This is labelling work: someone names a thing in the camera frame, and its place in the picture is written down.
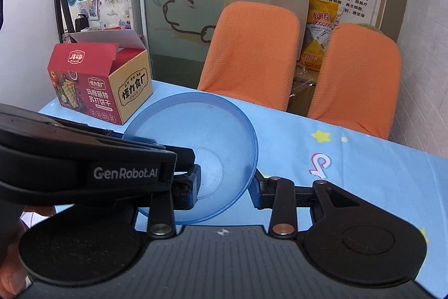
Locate frosted glass panel with cartoon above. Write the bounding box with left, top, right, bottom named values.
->
left=138, top=0, right=239, bottom=90

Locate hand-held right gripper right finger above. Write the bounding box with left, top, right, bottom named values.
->
left=249, top=169, right=363, bottom=238

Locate black curved pole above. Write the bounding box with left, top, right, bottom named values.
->
left=52, top=0, right=76, bottom=38

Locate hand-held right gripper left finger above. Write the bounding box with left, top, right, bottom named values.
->
left=146, top=164, right=202, bottom=239

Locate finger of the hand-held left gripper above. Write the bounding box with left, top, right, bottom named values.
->
left=174, top=148, right=197, bottom=176

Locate red cracker box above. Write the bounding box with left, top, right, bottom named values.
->
left=47, top=29, right=154, bottom=126

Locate orange chair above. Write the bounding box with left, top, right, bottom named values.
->
left=197, top=1, right=301, bottom=112
left=307, top=23, right=402, bottom=140

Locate blue cartoon printed tablecloth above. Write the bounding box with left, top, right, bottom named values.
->
left=38, top=80, right=448, bottom=293

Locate clear plastic bag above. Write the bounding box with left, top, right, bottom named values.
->
left=291, top=62, right=327, bottom=112

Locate blue translucent plastic bowl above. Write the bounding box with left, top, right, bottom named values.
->
left=122, top=92, right=259, bottom=225

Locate person's left hand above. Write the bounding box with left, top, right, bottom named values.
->
left=0, top=204, right=57, bottom=293

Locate yellow snack bag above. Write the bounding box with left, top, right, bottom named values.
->
left=297, top=0, right=342, bottom=73

